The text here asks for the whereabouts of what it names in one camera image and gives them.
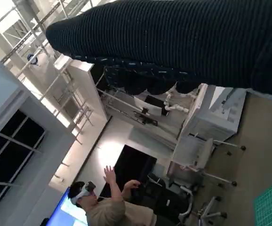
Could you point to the white pipe scaffold rack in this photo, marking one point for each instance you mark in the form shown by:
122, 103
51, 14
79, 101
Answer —
32, 35

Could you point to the white backed desk monitor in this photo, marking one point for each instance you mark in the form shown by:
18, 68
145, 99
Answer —
150, 107

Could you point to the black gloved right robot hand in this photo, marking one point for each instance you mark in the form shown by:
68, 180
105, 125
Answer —
173, 40

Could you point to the round blue white sign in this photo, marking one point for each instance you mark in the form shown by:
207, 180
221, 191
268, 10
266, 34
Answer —
32, 59

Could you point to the large black display panel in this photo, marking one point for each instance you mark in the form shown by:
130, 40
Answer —
136, 164

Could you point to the white chair base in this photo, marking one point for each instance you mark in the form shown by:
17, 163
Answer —
211, 212

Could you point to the black office chair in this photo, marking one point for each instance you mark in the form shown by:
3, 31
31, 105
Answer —
166, 202

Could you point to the white VR headset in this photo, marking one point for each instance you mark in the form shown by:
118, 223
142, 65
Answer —
84, 191

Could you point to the large white mesh cage box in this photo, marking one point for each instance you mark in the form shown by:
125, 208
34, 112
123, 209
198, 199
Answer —
213, 127

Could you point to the dark framed window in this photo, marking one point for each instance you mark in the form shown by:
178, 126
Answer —
11, 150

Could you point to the person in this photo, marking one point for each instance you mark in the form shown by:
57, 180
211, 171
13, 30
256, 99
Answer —
110, 212

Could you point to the white office chair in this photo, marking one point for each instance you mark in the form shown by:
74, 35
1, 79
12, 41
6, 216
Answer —
205, 153

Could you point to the tall white shelf cabinet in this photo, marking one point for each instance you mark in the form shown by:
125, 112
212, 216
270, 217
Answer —
89, 94

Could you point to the monitor with bright screen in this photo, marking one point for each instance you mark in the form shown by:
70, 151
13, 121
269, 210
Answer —
67, 212

